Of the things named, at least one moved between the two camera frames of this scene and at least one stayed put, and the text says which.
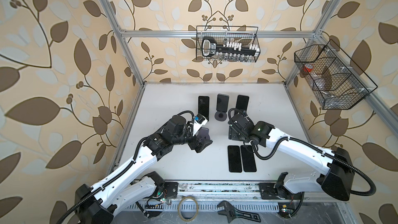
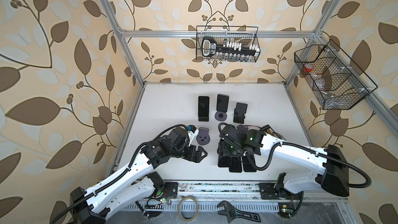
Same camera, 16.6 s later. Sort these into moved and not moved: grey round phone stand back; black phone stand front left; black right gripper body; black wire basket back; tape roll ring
Moved: black right gripper body
Not moved: black phone stand front left; tape roll ring; black wire basket back; grey round phone stand back
